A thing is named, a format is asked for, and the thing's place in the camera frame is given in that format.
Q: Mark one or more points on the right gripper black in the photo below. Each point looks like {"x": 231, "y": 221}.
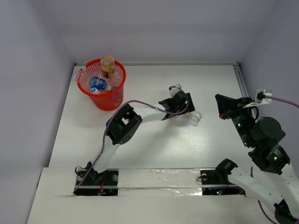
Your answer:
{"x": 227, "y": 106}

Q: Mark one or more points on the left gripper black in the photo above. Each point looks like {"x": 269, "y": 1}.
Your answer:
{"x": 187, "y": 105}

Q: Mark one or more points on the clear bottle with red cap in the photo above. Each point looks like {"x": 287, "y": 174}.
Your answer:
{"x": 193, "y": 118}

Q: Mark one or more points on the clear ribbed plastic bottle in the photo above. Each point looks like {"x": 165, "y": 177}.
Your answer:
{"x": 116, "y": 78}

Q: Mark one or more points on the small orange juice bottle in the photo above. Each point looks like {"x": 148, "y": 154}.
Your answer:
{"x": 102, "y": 92}

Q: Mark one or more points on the orange bottle with blue label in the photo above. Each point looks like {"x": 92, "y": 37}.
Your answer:
{"x": 107, "y": 64}

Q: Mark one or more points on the clear bottle blue label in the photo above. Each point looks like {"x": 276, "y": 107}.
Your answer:
{"x": 95, "y": 90}
{"x": 87, "y": 80}

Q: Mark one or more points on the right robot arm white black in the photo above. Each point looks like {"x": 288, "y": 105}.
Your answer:
{"x": 262, "y": 135}

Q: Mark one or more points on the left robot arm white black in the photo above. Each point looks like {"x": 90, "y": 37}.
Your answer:
{"x": 122, "y": 126}

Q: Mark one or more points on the red plastic mesh bin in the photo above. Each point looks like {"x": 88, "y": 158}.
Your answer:
{"x": 109, "y": 101}

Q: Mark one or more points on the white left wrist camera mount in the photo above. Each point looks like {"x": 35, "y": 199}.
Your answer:
{"x": 174, "y": 90}

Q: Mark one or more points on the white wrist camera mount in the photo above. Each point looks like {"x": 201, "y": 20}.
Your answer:
{"x": 174, "y": 90}
{"x": 261, "y": 98}

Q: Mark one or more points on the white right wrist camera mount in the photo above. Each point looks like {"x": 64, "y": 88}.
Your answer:
{"x": 261, "y": 98}

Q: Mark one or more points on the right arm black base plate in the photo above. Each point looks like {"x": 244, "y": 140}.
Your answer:
{"x": 212, "y": 185}

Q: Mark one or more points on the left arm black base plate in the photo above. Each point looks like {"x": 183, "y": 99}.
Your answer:
{"x": 104, "y": 184}

